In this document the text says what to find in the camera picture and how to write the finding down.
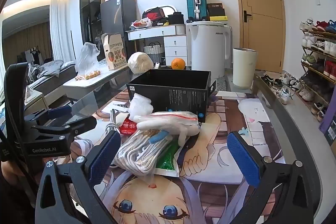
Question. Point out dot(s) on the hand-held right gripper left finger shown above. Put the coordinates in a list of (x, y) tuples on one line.
[(105, 155)]

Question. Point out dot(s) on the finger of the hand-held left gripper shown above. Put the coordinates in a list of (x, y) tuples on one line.
[(61, 111), (84, 123)]

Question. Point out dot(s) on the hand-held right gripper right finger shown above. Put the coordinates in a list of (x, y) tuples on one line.
[(242, 158)]

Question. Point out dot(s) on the red and white packet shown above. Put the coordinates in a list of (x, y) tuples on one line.
[(127, 128)]

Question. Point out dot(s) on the green and white pouch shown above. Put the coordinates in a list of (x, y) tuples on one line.
[(168, 161)]

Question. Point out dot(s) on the black cardboard box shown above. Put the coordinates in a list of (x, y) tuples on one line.
[(168, 98)]

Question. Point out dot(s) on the white bedside cabinet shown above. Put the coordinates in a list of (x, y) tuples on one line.
[(35, 104)]

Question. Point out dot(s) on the printed cartoon table mat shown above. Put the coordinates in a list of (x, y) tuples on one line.
[(210, 155)]

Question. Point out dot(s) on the bed with grey bedding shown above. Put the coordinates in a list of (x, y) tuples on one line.
[(50, 74)]

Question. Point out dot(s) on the white side table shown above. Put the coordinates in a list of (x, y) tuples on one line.
[(92, 82)]

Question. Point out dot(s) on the clear plastic bag of fruit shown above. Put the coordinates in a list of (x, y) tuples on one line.
[(88, 64)]

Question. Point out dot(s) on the small blue rubber piece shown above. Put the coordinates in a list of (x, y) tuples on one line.
[(158, 137)]

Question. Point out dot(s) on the printed cardboard fruit box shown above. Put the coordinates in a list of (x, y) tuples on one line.
[(114, 53)]

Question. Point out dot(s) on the white curtain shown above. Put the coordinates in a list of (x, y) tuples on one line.
[(60, 29)]

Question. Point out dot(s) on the pile of sneakers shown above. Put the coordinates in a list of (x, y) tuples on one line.
[(283, 87)]

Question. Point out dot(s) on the white wrapped round bundle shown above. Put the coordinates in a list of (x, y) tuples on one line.
[(140, 62)]

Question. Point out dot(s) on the white cylindrical bin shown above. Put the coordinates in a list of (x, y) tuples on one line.
[(244, 69)]

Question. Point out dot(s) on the purple box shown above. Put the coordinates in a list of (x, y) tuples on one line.
[(328, 124)]

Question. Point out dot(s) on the wicker basket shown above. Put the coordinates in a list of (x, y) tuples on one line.
[(152, 52)]

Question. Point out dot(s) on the orange fruit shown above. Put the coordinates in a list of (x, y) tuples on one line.
[(178, 64)]

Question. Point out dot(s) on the dark glass wardrobe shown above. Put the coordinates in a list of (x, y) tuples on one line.
[(92, 3)]

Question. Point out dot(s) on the dark grey refrigerator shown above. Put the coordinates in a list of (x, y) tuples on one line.
[(118, 14)]

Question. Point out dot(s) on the plastic bag of food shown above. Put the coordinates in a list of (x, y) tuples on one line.
[(140, 24)]

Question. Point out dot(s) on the tall white appliance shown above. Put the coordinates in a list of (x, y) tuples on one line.
[(207, 48)]

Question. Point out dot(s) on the white desk with drawers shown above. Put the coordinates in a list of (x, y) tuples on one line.
[(157, 32)]

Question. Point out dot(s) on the shoe rack with shoes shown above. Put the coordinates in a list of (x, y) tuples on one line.
[(317, 56)]

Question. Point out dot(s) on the red and black shoe bag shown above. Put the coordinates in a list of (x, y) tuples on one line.
[(153, 15)]

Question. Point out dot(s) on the white ribbed container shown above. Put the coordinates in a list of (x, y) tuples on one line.
[(180, 29)]

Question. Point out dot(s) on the wooden door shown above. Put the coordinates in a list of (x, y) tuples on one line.
[(260, 11)]

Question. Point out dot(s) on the black and yellow box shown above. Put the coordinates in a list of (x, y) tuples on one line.
[(216, 11)]

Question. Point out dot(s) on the teal suitcase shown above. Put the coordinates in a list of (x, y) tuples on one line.
[(195, 2)]

